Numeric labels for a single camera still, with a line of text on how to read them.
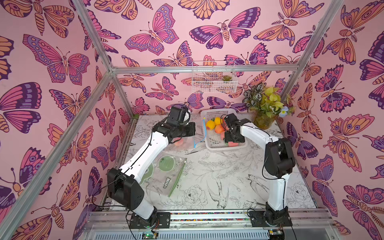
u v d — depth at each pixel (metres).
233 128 0.73
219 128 1.03
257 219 0.73
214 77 0.95
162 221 0.73
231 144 0.94
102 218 0.77
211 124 1.04
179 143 0.94
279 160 0.53
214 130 1.07
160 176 0.87
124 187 0.41
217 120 1.07
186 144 0.93
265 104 0.95
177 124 0.59
